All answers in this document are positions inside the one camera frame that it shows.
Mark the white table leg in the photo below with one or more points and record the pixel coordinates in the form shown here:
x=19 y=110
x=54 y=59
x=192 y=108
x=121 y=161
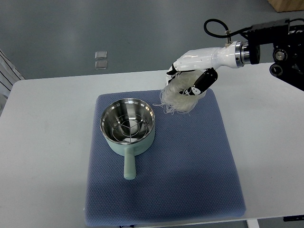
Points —
x=252 y=223

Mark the blue textured mat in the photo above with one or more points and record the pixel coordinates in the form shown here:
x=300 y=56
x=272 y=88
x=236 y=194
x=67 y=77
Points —
x=188 y=172

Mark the striped white fabric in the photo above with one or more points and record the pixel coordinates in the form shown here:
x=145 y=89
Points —
x=9 y=75

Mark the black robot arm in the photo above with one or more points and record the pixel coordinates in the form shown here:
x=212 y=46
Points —
x=288 y=47

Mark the upper floor socket plate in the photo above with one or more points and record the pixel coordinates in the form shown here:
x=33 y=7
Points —
x=101 y=55

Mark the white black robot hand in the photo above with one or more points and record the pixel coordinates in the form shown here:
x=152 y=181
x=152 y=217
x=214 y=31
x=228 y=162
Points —
x=208 y=60

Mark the cardboard box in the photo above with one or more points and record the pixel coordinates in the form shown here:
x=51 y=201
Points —
x=287 y=5

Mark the mint green steel pot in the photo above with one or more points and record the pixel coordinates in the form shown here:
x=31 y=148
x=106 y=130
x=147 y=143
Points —
x=128 y=108

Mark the white vermicelli bundle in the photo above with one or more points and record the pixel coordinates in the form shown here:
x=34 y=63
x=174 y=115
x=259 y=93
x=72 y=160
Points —
x=179 y=95

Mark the wire steaming rack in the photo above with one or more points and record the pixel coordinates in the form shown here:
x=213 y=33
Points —
x=129 y=130

